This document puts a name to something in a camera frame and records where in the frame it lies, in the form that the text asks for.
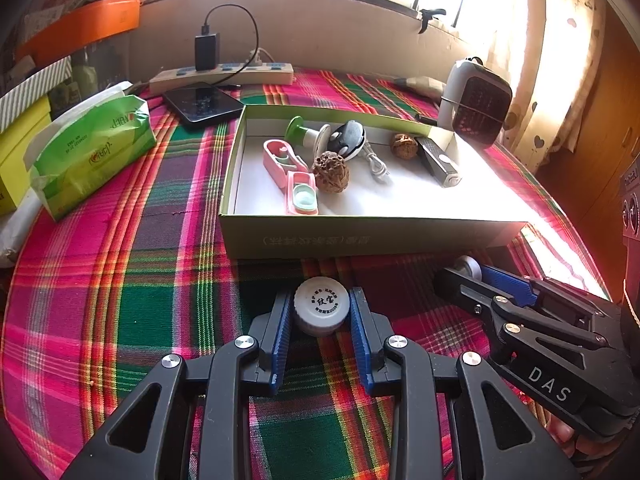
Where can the green and white spool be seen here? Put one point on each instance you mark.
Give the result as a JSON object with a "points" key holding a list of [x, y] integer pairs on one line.
{"points": [[295, 130]]}

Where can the yellow box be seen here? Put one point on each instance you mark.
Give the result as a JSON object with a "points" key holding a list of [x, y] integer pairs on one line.
{"points": [[20, 145]]}

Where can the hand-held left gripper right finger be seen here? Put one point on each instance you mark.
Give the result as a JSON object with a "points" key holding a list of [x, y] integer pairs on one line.
{"points": [[360, 345]]}

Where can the wooden cabinet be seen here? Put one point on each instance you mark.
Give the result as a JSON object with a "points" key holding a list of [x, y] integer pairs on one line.
{"points": [[590, 185]]}

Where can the striped box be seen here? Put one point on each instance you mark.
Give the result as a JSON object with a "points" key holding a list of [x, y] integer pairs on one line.
{"points": [[35, 85]]}

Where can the white plug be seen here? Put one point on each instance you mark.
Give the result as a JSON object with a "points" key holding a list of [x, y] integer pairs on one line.
{"points": [[255, 60]]}

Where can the black phone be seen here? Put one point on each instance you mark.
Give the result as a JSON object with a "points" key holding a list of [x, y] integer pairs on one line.
{"points": [[200, 102]]}

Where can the white power strip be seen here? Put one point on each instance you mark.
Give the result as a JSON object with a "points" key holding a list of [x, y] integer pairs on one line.
{"points": [[260, 76]]}

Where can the pink plastic clip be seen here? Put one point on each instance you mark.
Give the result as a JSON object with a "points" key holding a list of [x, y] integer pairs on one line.
{"points": [[280, 157]]}

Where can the round pinkish white cap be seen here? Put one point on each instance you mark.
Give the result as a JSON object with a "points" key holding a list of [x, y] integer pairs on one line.
{"points": [[470, 266]]}

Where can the black disc with metal buttons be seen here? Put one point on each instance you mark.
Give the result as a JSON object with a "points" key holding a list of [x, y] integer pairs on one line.
{"points": [[350, 135]]}

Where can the green tissue pack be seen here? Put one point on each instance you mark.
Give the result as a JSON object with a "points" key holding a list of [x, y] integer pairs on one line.
{"points": [[90, 155]]}

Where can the brown walnut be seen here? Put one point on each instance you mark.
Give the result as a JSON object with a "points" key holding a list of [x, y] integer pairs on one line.
{"points": [[327, 170], [402, 146]]}

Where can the heart print curtain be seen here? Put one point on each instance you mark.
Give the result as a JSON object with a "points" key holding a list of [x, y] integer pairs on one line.
{"points": [[550, 35]]}

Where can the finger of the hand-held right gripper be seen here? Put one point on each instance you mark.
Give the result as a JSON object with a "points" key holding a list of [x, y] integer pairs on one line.
{"points": [[507, 280], [470, 295]]}

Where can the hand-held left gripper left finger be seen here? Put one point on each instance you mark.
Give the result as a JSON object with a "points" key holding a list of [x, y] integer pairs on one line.
{"points": [[280, 345]]}

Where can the green and white cardboard box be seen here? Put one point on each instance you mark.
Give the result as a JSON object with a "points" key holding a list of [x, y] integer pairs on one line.
{"points": [[350, 242]]}

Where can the small grey heater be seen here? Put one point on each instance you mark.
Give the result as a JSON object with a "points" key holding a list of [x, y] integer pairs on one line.
{"points": [[475, 105]]}

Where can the plaid tablecloth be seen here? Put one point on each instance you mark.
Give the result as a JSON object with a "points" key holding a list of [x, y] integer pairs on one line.
{"points": [[150, 310]]}

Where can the grey pouch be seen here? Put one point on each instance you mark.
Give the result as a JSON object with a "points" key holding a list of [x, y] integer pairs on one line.
{"points": [[420, 86]]}

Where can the pink case with mint insert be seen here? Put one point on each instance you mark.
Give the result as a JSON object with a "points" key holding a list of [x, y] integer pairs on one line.
{"points": [[302, 195]]}

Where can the orange box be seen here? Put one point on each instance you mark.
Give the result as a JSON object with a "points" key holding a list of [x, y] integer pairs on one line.
{"points": [[90, 20]]}

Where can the person's right hand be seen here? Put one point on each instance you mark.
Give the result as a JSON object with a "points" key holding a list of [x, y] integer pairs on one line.
{"points": [[562, 432]]}

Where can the black charger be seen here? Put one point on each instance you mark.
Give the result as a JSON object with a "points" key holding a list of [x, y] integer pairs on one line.
{"points": [[206, 52]]}

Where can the small white jar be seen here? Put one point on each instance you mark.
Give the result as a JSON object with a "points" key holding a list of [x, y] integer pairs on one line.
{"points": [[320, 305]]}

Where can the black window hook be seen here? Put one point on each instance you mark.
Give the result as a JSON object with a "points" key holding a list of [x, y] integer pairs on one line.
{"points": [[430, 14]]}

